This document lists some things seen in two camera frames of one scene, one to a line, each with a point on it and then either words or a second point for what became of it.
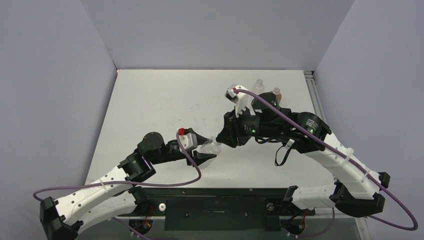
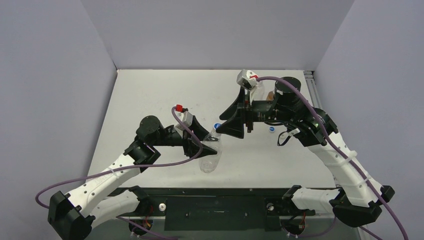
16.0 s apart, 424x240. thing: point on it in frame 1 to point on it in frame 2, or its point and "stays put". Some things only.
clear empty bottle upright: x=259 y=88 stays put
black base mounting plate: x=254 y=209 stays put
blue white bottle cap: x=216 y=142 to x=216 y=125
